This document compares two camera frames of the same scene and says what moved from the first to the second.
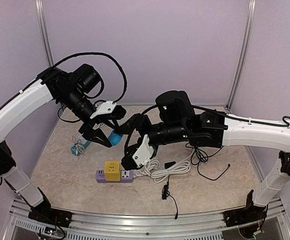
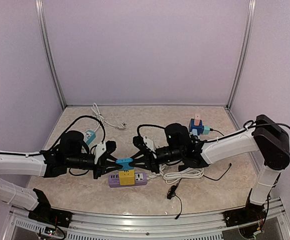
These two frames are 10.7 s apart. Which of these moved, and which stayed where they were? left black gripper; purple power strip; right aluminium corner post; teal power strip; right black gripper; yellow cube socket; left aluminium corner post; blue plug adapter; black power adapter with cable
Moved: blue plug adapter; right black gripper; black power adapter with cable; purple power strip; yellow cube socket; teal power strip; left black gripper
Stayed: left aluminium corner post; right aluminium corner post
